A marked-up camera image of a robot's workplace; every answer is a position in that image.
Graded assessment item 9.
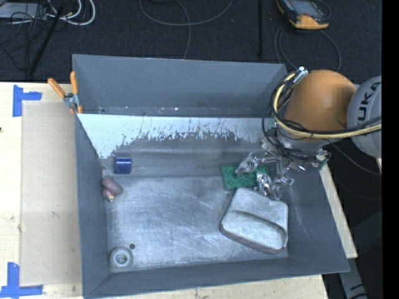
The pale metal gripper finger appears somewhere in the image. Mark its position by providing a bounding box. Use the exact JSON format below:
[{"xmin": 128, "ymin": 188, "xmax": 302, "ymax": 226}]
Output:
[
  {"xmin": 255, "ymin": 172, "xmax": 272, "ymax": 196},
  {"xmin": 272, "ymin": 174, "xmax": 296, "ymax": 199}
]

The dark green flat block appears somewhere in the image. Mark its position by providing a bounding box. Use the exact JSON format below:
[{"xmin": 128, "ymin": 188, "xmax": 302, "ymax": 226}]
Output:
[{"xmin": 220, "ymin": 163, "xmax": 271, "ymax": 191}]

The grey-white block with ridge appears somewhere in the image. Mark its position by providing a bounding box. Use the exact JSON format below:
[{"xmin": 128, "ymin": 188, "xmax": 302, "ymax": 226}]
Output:
[{"xmin": 219, "ymin": 187, "xmax": 289, "ymax": 255}]

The grey metal bin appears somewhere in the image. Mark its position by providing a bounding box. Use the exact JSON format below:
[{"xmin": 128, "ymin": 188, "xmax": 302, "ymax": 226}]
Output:
[{"xmin": 71, "ymin": 54, "xmax": 351, "ymax": 299}]

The blue square block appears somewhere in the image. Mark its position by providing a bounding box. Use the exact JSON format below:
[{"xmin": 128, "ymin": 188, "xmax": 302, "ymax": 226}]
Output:
[{"xmin": 113, "ymin": 156, "xmax": 132, "ymax": 175}]

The brown toy food piece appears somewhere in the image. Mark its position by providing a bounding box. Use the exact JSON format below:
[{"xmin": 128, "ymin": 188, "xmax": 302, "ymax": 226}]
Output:
[{"xmin": 100, "ymin": 178, "xmax": 124, "ymax": 202}]

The pale brown flat board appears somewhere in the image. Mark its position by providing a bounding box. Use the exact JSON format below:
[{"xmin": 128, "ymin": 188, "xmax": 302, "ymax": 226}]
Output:
[{"xmin": 19, "ymin": 100, "xmax": 83, "ymax": 287}]

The grey round ring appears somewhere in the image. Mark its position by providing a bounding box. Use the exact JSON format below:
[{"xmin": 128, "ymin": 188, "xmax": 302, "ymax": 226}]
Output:
[{"xmin": 108, "ymin": 247, "xmax": 134, "ymax": 269}]

